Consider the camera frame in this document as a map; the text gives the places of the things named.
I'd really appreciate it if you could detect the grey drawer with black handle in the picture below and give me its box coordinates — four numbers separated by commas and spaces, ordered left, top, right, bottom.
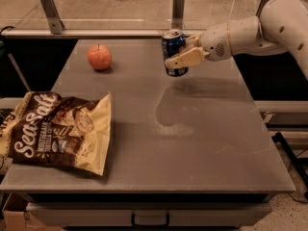
26, 202, 271, 228

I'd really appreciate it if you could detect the cardboard box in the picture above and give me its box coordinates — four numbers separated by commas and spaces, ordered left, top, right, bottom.
2, 193, 63, 231

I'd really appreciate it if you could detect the black stand leg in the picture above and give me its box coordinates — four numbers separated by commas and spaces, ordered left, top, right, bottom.
272, 132, 308, 192

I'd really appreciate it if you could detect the brown sea salt chip bag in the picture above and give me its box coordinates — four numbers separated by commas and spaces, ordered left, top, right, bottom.
0, 91, 112, 175

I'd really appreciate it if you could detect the middle metal bracket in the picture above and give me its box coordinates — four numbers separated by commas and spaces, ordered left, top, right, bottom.
171, 0, 185, 29

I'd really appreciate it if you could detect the left metal bracket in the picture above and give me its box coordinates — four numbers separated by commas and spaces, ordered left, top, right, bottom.
39, 0, 64, 35

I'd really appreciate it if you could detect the red apple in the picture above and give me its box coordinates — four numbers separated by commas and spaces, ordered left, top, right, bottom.
87, 44, 112, 70

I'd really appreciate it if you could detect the blue pepsi can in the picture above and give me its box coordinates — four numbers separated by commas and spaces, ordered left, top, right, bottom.
161, 29, 188, 77

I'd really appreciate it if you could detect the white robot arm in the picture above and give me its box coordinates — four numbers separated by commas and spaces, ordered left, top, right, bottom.
165, 0, 308, 78

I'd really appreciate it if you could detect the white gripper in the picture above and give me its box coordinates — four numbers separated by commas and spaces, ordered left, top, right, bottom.
165, 23, 231, 69

